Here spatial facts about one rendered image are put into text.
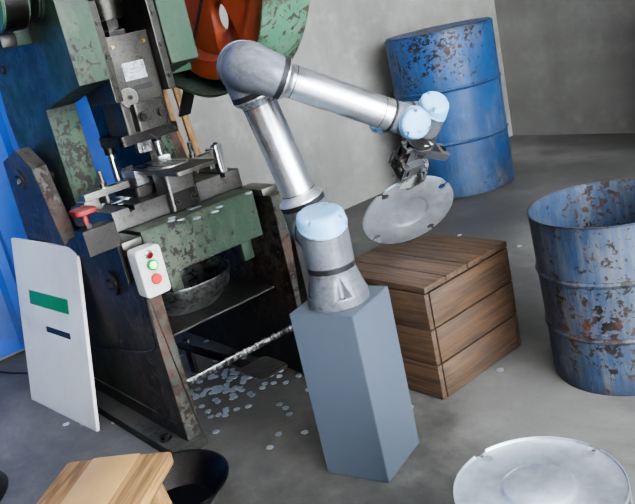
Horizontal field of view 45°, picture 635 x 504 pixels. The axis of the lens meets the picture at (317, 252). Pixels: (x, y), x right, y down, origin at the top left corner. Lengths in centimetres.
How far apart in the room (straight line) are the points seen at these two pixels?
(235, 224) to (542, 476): 128
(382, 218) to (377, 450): 72
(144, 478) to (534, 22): 429
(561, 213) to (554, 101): 304
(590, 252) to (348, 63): 273
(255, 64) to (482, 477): 96
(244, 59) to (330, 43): 271
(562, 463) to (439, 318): 81
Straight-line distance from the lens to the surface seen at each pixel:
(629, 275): 204
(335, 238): 177
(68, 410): 280
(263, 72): 171
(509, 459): 149
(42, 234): 273
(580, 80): 523
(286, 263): 240
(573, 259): 205
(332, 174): 439
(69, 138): 254
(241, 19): 249
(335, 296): 179
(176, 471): 220
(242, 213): 235
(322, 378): 189
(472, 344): 231
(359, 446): 195
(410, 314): 219
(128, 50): 236
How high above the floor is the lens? 112
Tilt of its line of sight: 17 degrees down
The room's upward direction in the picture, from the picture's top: 13 degrees counter-clockwise
